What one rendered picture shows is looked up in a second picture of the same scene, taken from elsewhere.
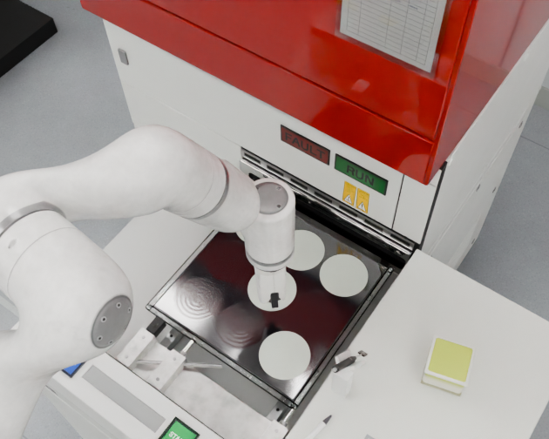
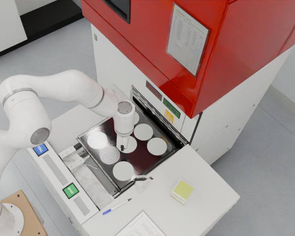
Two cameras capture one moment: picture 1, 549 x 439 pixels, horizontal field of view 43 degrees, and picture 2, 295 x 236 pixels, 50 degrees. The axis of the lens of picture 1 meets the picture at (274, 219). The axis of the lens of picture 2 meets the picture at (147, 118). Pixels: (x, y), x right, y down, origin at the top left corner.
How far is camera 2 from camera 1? 0.23 m
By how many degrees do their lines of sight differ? 4
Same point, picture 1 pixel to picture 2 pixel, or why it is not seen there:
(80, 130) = (81, 60)
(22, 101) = (62, 42)
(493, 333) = (206, 185)
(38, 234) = (23, 99)
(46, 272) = (21, 112)
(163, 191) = (73, 94)
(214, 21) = (126, 34)
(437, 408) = (173, 207)
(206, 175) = (92, 93)
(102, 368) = (51, 156)
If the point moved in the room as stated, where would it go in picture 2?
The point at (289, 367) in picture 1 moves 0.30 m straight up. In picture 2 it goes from (123, 176) to (123, 147)
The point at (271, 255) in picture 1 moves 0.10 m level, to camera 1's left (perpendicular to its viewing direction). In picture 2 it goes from (121, 129) to (98, 124)
